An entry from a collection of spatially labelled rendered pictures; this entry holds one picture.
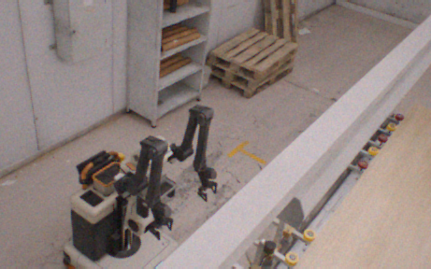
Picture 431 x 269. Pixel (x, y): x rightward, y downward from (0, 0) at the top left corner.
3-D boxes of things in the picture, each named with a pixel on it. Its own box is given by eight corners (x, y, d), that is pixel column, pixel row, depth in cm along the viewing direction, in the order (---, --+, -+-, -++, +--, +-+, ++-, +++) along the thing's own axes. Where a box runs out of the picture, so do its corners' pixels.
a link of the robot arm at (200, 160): (208, 106, 263) (196, 113, 255) (215, 109, 260) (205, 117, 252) (200, 162, 287) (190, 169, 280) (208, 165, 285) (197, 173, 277)
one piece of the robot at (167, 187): (130, 210, 286) (131, 186, 273) (159, 189, 305) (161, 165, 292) (149, 223, 279) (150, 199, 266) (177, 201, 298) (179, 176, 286)
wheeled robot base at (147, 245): (61, 265, 345) (58, 244, 331) (121, 219, 390) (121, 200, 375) (122, 317, 317) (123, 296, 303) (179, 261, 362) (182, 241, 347)
